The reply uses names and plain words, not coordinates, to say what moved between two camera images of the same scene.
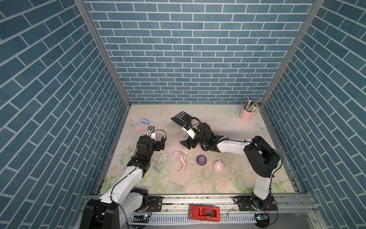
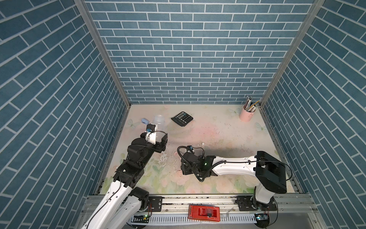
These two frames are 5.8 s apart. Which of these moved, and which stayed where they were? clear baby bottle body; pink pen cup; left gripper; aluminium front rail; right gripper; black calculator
Moved: right gripper; clear baby bottle body
Stayed: pink pen cup; aluminium front rail; black calculator; left gripper
